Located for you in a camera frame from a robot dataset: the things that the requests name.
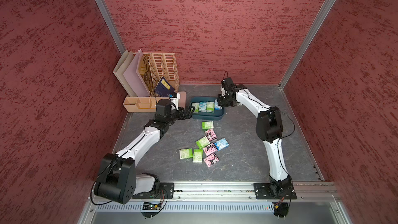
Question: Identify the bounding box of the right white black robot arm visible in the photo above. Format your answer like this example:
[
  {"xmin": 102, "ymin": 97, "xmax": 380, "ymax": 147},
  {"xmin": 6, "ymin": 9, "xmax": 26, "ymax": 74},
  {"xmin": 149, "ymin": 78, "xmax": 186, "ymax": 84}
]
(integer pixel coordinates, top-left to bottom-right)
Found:
[{"xmin": 218, "ymin": 87, "xmax": 293, "ymax": 198}]

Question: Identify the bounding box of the teal plastic storage box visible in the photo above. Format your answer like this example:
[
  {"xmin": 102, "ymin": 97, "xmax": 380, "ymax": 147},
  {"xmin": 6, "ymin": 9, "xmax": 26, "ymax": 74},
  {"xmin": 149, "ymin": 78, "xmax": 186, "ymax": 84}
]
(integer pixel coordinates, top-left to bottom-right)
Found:
[{"xmin": 190, "ymin": 96, "xmax": 225, "ymax": 121}]

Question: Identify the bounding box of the pink tissue pack bottom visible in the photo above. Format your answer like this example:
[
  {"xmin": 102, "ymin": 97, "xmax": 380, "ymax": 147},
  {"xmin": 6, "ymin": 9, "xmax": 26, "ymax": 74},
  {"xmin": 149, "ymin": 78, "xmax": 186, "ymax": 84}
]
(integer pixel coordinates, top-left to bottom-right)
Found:
[{"xmin": 203, "ymin": 153, "xmax": 219, "ymax": 168}]

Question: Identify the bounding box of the dark blue booklet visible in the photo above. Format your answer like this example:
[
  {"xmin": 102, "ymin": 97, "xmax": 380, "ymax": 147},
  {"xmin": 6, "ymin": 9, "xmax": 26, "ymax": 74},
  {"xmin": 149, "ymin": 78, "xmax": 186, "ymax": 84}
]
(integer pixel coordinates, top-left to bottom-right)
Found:
[{"xmin": 154, "ymin": 77, "xmax": 175, "ymax": 97}]

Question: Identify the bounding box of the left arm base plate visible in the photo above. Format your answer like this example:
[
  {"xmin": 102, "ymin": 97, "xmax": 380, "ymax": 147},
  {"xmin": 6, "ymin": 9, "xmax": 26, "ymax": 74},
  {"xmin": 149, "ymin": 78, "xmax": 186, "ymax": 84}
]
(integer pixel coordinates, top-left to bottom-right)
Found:
[{"xmin": 132, "ymin": 182, "xmax": 175, "ymax": 200}]

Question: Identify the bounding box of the green tissue pack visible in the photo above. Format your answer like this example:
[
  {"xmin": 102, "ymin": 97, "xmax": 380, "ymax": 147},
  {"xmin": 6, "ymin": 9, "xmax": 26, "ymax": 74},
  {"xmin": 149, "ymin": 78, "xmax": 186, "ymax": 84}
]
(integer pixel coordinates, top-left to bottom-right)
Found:
[
  {"xmin": 196, "ymin": 136, "xmax": 210, "ymax": 149},
  {"xmin": 191, "ymin": 102, "xmax": 200, "ymax": 114},
  {"xmin": 192, "ymin": 149, "xmax": 203, "ymax": 163},
  {"xmin": 202, "ymin": 121, "xmax": 214, "ymax": 131},
  {"xmin": 179, "ymin": 148, "xmax": 193, "ymax": 160},
  {"xmin": 207, "ymin": 101, "xmax": 214, "ymax": 113}
]

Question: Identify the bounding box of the gold patterned book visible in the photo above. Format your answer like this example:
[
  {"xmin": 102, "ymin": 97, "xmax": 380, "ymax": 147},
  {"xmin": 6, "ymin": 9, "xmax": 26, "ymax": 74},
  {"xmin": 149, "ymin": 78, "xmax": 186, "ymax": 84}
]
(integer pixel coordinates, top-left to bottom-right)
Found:
[{"xmin": 138, "ymin": 54, "xmax": 153, "ymax": 94}]

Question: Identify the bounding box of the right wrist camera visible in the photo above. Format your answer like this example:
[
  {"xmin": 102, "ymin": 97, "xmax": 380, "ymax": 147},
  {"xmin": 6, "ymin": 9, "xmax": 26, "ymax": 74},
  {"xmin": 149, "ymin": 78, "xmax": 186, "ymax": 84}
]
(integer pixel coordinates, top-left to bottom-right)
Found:
[{"xmin": 221, "ymin": 77, "xmax": 236, "ymax": 96}]

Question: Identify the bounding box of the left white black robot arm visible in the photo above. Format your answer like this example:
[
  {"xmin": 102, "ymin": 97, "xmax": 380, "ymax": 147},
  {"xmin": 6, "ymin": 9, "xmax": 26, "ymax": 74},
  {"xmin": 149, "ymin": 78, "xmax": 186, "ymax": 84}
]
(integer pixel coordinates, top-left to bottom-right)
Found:
[{"xmin": 90, "ymin": 103, "xmax": 194, "ymax": 206}]

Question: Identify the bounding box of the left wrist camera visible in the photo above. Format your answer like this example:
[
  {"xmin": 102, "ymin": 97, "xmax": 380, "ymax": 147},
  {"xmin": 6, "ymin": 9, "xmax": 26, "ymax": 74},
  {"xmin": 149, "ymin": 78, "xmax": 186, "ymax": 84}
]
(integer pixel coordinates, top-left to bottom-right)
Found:
[{"xmin": 154, "ymin": 93, "xmax": 180, "ymax": 122}]

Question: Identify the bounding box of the pink tissue pack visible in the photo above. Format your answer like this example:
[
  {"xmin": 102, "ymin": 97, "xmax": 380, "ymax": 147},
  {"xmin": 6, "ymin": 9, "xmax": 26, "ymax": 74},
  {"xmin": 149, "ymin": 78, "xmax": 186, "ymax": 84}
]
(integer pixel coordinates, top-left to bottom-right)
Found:
[
  {"xmin": 203, "ymin": 143, "xmax": 218, "ymax": 156},
  {"xmin": 203, "ymin": 153, "xmax": 219, "ymax": 168},
  {"xmin": 205, "ymin": 129, "xmax": 218, "ymax": 142}
]

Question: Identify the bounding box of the blue tissue pack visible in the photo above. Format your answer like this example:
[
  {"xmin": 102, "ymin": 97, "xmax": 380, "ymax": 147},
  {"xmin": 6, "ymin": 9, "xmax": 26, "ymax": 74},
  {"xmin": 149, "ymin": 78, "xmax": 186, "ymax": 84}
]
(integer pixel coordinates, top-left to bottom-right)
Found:
[
  {"xmin": 199, "ymin": 101, "xmax": 207, "ymax": 113},
  {"xmin": 214, "ymin": 138, "xmax": 229, "ymax": 150},
  {"xmin": 214, "ymin": 99, "xmax": 222, "ymax": 111}
]

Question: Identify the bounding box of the lilac folder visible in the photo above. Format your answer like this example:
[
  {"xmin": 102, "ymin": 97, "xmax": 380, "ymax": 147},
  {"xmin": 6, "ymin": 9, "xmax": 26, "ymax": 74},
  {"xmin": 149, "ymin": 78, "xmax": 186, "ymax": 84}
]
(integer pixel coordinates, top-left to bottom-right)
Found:
[{"xmin": 123, "ymin": 49, "xmax": 150, "ymax": 97}]

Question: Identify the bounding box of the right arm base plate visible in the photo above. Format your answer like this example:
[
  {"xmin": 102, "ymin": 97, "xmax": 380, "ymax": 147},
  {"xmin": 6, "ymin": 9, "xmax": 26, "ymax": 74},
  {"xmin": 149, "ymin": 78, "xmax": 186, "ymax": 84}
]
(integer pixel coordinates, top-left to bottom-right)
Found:
[{"xmin": 254, "ymin": 182, "xmax": 297, "ymax": 200}]

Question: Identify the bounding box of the aluminium front rail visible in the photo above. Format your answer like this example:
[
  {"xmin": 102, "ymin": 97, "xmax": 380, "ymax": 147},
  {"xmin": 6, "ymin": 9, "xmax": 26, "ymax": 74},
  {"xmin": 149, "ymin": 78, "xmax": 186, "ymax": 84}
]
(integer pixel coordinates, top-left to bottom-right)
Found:
[{"xmin": 131, "ymin": 181, "xmax": 342, "ymax": 202}]

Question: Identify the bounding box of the pink pencil case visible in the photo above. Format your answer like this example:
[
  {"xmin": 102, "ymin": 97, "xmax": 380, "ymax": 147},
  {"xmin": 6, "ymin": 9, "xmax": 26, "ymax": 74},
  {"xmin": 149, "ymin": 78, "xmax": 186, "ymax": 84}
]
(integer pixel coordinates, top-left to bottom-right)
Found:
[{"xmin": 177, "ymin": 91, "xmax": 187, "ymax": 108}]

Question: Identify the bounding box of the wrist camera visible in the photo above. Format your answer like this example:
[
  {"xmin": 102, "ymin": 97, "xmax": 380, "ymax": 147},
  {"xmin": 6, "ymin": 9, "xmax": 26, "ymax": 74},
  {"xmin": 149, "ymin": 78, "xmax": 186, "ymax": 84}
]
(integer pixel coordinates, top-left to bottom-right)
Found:
[
  {"xmin": 221, "ymin": 77, "xmax": 236, "ymax": 96},
  {"xmin": 154, "ymin": 93, "xmax": 180, "ymax": 122}
]

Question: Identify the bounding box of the beige folder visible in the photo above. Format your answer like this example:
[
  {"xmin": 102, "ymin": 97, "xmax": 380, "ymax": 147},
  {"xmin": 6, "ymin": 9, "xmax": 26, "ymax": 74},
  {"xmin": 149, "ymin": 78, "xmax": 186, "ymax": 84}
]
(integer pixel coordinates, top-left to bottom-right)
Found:
[{"xmin": 113, "ymin": 50, "xmax": 136, "ymax": 97}]

